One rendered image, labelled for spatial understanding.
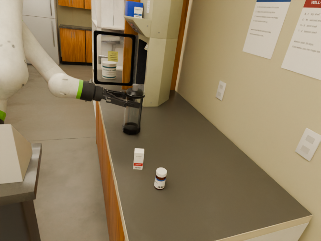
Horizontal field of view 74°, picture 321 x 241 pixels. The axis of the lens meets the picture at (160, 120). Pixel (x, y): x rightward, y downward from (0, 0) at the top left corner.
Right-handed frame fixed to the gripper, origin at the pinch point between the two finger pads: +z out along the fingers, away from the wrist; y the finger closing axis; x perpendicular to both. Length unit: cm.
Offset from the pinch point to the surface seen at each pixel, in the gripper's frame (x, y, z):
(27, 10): 20, 523, -129
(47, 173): 124, 87, -32
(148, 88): -0.1, 33.4, 19.6
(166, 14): -48, 33, 15
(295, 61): -45, -36, 49
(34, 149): 28, -11, -41
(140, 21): -38, 34, 1
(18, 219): 48, -32, -41
